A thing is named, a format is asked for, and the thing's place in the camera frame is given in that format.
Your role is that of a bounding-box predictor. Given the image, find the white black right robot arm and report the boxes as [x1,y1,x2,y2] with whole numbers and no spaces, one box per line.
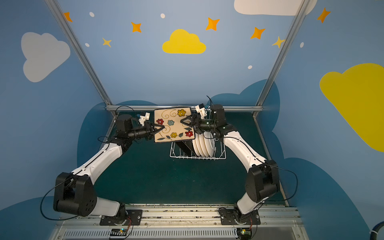
[180,105,280,218]

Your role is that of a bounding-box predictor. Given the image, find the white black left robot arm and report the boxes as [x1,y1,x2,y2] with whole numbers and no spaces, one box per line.
[53,113,164,224]

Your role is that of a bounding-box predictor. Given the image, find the white round plate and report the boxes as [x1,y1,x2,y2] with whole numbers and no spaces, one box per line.
[204,132,215,157]
[195,134,205,157]
[199,134,210,157]
[192,136,201,157]

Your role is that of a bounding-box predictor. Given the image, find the left small circuit board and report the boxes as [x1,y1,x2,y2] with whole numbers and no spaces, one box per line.
[109,228,128,240]

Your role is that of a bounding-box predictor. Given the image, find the small circuit board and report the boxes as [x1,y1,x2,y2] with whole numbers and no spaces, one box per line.
[236,228,253,240]
[109,228,128,240]

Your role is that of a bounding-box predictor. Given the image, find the right small circuit board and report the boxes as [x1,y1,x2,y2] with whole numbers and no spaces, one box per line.
[236,228,253,240]

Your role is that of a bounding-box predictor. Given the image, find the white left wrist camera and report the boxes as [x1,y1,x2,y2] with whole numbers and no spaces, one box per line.
[139,112,150,126]

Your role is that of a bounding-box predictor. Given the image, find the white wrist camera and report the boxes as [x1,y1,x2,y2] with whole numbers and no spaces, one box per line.
[195,104,207,119]
[139,112,150,126]

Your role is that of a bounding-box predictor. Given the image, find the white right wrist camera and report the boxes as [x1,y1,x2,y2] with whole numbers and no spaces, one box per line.
[195,104,207,119]

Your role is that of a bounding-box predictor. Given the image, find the white wire dish rack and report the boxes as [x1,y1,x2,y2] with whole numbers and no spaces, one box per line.
[169,104,227,161]

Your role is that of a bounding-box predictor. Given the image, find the aluminium back frame rail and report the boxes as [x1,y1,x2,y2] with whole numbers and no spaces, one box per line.
[106,105,263,112]

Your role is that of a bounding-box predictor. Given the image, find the aluminium right corner post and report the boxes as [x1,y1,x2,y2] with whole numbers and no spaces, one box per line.
[253,0,311,120]

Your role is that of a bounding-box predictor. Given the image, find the aluminium corner post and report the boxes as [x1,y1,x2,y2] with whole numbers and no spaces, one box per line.
[45,0,113,107]
[253,0,311,120]

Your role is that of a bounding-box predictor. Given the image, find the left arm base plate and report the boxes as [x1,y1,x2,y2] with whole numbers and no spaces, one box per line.
[99,209,143,226]

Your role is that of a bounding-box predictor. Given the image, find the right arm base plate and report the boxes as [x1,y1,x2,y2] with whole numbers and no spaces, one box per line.
[218,207,261,225]

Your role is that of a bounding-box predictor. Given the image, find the aluminium left corner post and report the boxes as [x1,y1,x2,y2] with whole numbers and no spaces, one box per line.
[45,0,113,107]

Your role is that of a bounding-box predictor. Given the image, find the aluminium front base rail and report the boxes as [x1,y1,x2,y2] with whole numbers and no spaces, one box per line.
[50,204,309,240]

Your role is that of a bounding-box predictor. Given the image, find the black hose corner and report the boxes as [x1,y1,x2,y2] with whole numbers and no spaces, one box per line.
[370,221,384,240]

